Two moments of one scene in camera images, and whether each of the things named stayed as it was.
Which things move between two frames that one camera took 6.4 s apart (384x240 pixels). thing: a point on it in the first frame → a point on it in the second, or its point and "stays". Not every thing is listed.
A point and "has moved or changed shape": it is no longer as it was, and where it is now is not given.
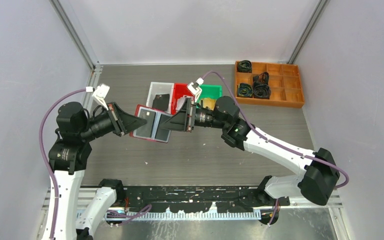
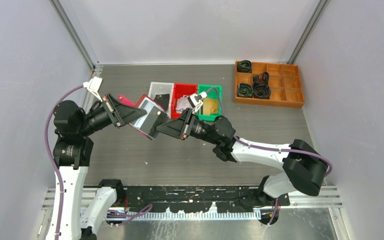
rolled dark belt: x=244 y=66 stays
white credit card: x=180 y=101 stays
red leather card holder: x=152 y=130 has moved or changed shape
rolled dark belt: x=244 y=90 stays
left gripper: x=123 y=121 → x=122 y=114
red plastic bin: x=179 y=90 stays
